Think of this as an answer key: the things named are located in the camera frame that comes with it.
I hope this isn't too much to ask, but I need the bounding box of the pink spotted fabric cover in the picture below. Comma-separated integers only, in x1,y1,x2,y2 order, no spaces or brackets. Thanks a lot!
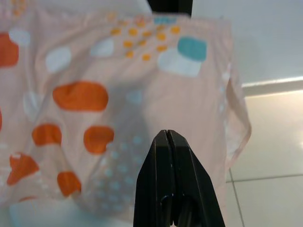
0,0,253,227

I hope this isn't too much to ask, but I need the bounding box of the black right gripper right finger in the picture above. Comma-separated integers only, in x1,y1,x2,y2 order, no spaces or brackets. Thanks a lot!
167,130,226,227

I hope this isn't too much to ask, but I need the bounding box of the black furniture piece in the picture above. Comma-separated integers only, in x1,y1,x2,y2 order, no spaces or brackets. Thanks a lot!
146,0,193,17

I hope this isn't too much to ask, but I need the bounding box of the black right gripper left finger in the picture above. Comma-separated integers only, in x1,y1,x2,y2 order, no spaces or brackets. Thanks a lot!
133,129,175,227

